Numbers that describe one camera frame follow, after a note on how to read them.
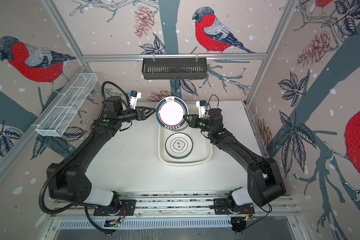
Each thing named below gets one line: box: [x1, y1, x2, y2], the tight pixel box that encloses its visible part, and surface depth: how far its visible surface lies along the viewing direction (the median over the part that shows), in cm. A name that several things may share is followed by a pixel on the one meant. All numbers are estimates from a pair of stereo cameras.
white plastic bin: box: [158, 124, 213, 166], surface depth 95 cm
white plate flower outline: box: [165, 132, 193, 160], surface depth 97 cm
